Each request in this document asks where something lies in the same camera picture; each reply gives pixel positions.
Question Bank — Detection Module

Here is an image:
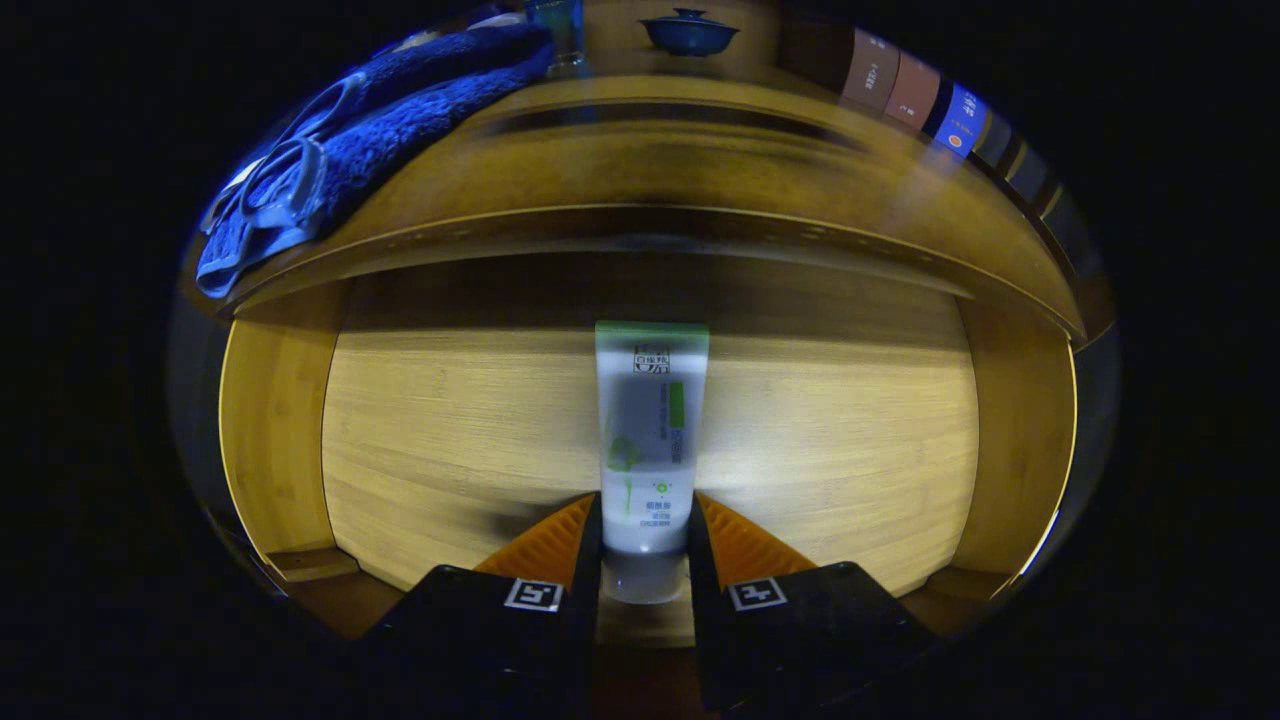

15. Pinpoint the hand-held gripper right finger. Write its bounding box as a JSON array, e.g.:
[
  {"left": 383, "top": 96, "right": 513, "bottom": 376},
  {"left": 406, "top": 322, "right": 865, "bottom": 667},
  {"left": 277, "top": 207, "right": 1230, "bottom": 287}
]
[{"left": 686, "top": 490, "right": 941, "bottom": 719}]

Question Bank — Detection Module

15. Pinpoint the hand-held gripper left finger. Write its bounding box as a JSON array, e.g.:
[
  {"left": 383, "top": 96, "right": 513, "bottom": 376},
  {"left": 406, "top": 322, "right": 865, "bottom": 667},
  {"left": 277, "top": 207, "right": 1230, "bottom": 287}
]
[{"left": 355, "top": 490, "right": 604, "bottom": 720}]

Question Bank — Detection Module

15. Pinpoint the white tube with green label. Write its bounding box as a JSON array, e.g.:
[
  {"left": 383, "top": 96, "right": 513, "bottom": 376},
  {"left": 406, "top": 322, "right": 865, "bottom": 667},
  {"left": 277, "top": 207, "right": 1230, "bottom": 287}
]
[{"left": 595, "top": 320, "right": 711, "bottom": 606}]

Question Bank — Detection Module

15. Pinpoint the wooden drawer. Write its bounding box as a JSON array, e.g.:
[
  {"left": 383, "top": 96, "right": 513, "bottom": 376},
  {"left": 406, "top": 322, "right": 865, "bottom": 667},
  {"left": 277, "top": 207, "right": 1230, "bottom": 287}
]
[{"left": 215, "top": 250, "right": 1081, "bottom": 716}]

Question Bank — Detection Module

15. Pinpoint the wooden countertop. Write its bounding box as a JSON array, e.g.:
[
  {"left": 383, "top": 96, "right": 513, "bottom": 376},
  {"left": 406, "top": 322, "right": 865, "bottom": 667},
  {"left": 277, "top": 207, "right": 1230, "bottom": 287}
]
[{"left": 215, "top": 70, "right": 1091, "bottom": 341}]

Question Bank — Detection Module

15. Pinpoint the wooden cabinet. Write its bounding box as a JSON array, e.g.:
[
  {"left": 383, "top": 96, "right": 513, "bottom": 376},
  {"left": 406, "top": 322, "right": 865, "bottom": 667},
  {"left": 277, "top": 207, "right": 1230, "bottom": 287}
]
[{"left": 175, "top": 0, "right": 1121, "bottom": 351}]

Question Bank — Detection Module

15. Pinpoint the folded blue towel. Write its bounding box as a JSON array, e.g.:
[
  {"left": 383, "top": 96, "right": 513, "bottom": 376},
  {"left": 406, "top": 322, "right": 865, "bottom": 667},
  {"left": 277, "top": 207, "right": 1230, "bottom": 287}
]
[{"left": 195, "top": 22, "right": 556, "bottom": 299}]

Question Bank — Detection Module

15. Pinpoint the blue book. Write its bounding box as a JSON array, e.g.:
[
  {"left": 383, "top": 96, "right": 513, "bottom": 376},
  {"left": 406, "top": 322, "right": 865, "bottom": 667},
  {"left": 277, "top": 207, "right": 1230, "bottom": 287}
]
[{"left": 932, "top": 82, "right": 991, "bottom": 159}]

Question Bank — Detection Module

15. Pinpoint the reddish brown book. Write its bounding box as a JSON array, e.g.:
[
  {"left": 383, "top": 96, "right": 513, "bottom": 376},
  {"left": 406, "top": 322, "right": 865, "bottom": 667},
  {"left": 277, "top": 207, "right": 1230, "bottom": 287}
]
[{"left": 885, "top": 50, "right": 943, "bottom": 131}]

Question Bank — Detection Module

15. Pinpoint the tall teal bottle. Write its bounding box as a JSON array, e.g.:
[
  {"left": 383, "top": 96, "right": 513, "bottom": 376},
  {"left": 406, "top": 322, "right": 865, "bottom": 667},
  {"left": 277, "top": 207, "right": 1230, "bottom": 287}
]
[{"left": 525, "top": 0, "right": 586, "bottom": 76}]

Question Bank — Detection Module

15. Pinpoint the dark blue lidded teacup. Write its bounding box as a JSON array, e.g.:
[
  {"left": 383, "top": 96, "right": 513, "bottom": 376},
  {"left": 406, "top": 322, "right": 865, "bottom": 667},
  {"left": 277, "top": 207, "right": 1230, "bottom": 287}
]
[{"left": 640, "top": 8, "right": 741, "bottom": 58}]

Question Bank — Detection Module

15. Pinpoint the dark brown book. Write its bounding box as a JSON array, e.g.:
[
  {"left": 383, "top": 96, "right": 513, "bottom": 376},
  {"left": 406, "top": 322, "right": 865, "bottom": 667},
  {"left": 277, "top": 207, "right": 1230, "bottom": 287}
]
[{"left": 840, "top": 27, "right": 901, "bottom": 113}]

